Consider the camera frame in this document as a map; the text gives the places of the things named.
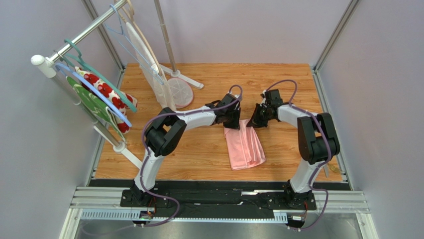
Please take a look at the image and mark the pink cloth napkin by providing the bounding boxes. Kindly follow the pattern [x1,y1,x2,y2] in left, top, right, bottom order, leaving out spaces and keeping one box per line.
[224,119,266,170]

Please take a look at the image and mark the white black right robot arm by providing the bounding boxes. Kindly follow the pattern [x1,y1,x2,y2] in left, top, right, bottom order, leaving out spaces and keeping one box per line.
[247,90,340,209]

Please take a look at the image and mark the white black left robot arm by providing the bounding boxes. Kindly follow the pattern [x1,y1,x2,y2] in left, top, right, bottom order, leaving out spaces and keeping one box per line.
[131,92,242,200]

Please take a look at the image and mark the beige hanger with white cloth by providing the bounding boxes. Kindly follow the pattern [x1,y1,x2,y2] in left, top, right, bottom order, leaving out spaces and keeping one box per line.
[118,0,176,111]

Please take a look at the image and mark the red floral white cloth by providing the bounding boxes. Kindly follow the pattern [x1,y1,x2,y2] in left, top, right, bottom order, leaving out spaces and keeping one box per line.
[74,66,138,134]

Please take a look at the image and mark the light blue thin hanger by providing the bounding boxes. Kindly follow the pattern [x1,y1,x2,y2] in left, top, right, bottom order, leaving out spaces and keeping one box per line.
[104,4,166,86]

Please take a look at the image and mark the green patterned cloth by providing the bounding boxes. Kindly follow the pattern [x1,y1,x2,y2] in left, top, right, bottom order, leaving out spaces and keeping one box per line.
[66,76,126,141]

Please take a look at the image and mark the blue plastic hanger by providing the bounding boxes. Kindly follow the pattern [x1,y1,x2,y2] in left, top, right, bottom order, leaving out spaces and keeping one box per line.
[54,63,132,127]

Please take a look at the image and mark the teal plastic hanger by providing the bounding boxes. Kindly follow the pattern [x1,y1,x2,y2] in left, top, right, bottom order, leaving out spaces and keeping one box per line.
[63,38,138,114]

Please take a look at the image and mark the metal clothes rack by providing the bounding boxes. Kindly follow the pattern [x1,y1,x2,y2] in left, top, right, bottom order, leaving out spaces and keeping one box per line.
[30,0,205,170]

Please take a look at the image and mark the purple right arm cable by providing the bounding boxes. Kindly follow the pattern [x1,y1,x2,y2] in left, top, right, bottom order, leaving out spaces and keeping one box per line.
[263,79,332,232]

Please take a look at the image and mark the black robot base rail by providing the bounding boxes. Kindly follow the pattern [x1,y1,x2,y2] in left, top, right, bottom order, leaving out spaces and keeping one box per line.
[120,180,317,219]

